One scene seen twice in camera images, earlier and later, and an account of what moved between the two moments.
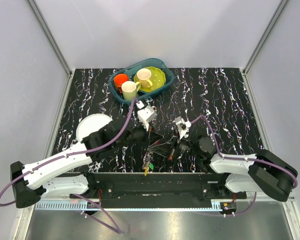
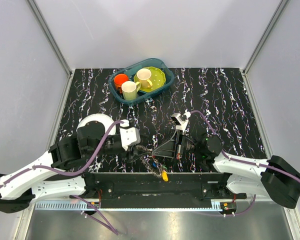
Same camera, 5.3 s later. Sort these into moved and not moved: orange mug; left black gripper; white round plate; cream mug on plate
Moved: left black gripper
Not moved: white round plate; cream mug on plate; orange mug
